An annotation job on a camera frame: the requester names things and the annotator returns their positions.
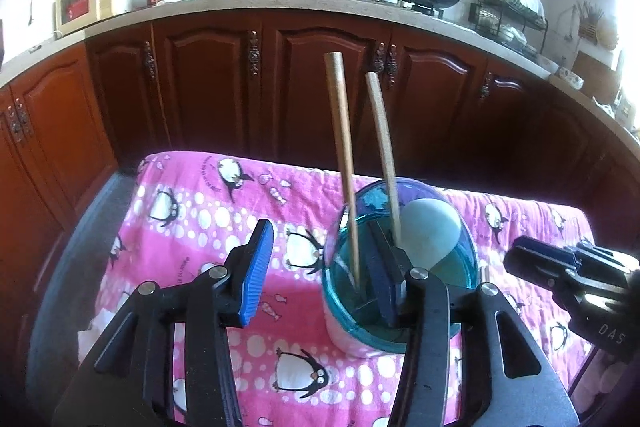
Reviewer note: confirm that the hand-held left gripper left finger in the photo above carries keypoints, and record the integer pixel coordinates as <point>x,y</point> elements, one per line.
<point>255,277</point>

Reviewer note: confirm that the white spoon head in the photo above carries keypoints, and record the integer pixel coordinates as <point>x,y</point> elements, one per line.
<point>430,232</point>

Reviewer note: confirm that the brown wooden base cabinets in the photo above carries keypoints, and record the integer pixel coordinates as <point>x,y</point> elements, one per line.
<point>210,82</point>

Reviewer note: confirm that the wooden cutting board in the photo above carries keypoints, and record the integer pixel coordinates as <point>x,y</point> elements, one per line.
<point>597,74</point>

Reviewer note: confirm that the white bowl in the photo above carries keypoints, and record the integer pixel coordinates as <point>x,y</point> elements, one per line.
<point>548,64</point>

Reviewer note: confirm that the thick wooden stick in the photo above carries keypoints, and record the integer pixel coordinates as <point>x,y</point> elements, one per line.
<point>342,157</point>

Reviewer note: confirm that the wall chopstick holder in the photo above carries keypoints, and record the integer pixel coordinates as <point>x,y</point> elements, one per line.
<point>589,24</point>

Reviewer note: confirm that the white paper sheet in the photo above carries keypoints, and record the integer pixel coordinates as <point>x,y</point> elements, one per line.
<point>95,329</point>

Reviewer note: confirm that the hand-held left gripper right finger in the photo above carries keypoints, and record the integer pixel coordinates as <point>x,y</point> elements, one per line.
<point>386,287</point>

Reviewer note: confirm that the cream microwave oven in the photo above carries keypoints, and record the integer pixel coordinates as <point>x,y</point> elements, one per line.
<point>85,4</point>

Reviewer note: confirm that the pink penguin print blanket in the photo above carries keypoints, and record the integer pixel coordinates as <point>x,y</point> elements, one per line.
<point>200,217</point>

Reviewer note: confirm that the patterned bowl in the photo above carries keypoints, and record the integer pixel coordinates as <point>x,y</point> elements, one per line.
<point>571,78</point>

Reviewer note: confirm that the wooden chopstick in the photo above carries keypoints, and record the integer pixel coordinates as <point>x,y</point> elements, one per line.
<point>384,147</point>

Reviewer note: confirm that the speckled stone kitchen countertop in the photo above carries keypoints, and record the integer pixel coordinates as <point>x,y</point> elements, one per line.
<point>240,1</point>

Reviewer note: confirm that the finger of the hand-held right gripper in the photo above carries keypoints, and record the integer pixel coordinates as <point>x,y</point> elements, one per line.
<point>537,264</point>

